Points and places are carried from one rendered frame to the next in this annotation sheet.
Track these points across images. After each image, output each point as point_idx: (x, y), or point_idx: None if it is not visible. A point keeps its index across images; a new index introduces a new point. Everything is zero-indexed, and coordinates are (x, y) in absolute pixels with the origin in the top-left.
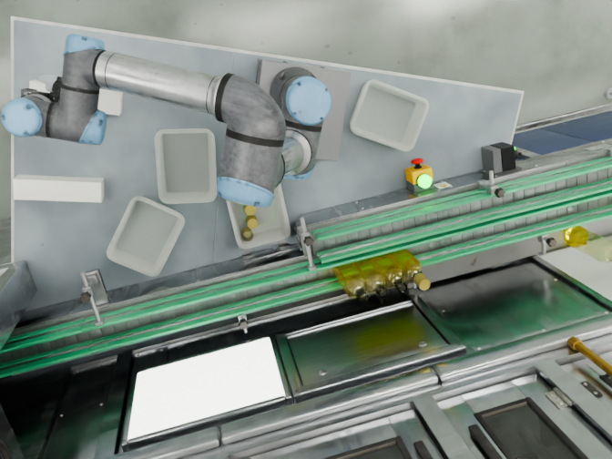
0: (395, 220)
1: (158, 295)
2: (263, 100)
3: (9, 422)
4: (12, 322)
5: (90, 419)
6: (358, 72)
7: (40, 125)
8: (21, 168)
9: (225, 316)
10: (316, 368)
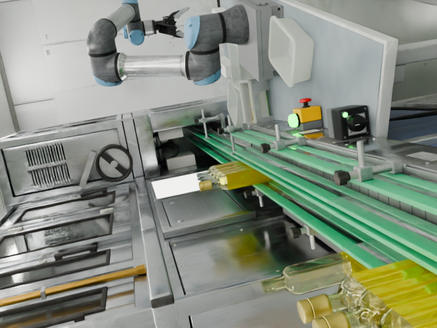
0: (246, 140)
1: (226, 137)
2: (90, 33)
3: (192, 166)
4: (188, 122)
5: None
6: (289, 7)
7: (126, 34)
8: (224, 53)
9: (220, 161)
10: (177, 201)
